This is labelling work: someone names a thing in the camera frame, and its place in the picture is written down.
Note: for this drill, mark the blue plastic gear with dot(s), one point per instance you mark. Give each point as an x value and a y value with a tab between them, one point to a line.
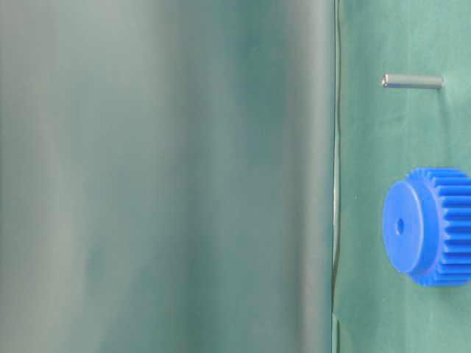
426	226

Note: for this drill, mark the grey metal shaft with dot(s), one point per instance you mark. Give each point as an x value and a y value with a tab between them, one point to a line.
411	81

